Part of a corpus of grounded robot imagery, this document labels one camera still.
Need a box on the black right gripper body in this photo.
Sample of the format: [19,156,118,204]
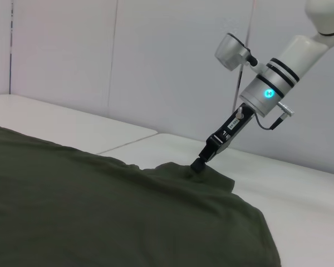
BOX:
[198,102,254,164]

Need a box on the right arm cable with plug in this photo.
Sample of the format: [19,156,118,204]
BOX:
[255,101,296,131]

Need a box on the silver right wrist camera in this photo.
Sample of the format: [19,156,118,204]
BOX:
[214,32,259,71]

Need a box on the dark green t-shirt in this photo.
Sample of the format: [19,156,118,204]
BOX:
[0,121,282,267]

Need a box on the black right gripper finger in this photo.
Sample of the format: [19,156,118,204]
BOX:
[190,157,209,174]

